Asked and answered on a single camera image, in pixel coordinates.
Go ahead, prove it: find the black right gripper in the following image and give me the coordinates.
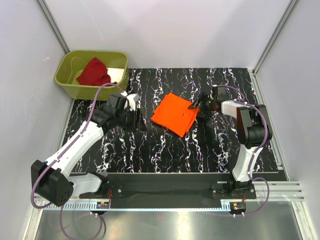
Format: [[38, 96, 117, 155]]
[[187, 92, 216, 120]]

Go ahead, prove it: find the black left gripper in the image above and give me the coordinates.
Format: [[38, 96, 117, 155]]
[[115, 107, 148, 133]]

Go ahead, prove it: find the orange t shirt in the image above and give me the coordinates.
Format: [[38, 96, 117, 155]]
[[150, 93, 200, 138]]

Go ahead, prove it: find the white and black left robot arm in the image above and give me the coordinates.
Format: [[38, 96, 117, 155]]
[[30, 93, 146, 209]]

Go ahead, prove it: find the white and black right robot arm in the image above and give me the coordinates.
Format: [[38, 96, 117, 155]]
[[188, 85, 273, 199]]

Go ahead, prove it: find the black marbled table mat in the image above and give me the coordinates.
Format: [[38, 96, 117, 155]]
[[53, 67, 282, 174]]

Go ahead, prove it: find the white cloth in bin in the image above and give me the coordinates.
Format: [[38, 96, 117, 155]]
[[107, 67, 125, 83]]

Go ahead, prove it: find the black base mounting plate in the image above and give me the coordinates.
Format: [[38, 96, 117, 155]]
[[80, 173, 257, 211]]

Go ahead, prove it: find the dark red t shirt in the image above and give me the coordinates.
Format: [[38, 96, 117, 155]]
[[76, 57, 112, 86]]

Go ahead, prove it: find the green plastic bin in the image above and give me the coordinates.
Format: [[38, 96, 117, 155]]
[[54, 50, 129, 101]]

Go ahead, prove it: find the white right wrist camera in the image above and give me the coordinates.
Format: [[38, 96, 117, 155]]
[[209, 91, 214, 100]]

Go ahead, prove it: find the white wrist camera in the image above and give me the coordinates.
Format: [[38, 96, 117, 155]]
[[209, 91, 214, 100], [121, 91, 140, 111]]

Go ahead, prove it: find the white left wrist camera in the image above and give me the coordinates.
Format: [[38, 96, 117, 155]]
[[121, 91, 140, 111]]

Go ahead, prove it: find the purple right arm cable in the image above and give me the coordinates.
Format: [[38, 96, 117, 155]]
[[217, 85, 267, 176]]

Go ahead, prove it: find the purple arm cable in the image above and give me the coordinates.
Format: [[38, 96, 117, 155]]
[[217, 85, 267, 176], [30, 82, 126, 210]]

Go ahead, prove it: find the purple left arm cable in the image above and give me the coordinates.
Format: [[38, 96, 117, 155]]
[[30, 82, 126, 210]]

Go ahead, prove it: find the aluminium frame rail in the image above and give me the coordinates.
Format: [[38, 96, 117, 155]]
[[35, 0, 70, 55]]

